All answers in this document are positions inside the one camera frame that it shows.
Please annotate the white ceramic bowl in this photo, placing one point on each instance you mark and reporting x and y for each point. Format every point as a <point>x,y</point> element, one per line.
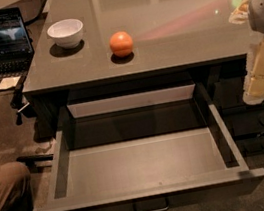
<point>66,33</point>

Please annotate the orange round fruit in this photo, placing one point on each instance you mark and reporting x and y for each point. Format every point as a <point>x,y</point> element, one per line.
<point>121,44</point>

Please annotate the grey top drawer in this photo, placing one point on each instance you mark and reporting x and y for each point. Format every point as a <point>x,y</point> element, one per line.
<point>172,143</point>

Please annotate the black clamp on desk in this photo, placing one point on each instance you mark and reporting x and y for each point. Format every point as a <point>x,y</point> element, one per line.
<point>21,104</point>

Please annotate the dark grey cabinet counter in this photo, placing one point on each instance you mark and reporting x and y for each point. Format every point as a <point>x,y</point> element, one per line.
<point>167,35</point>

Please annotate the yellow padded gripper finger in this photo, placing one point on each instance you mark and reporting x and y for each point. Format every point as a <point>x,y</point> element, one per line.
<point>240,14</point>
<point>254,79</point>

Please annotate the metal drawer handle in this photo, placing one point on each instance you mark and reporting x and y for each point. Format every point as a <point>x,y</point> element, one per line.
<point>154,204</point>

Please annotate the white paper note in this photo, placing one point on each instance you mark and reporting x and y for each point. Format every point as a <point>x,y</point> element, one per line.
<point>8,83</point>

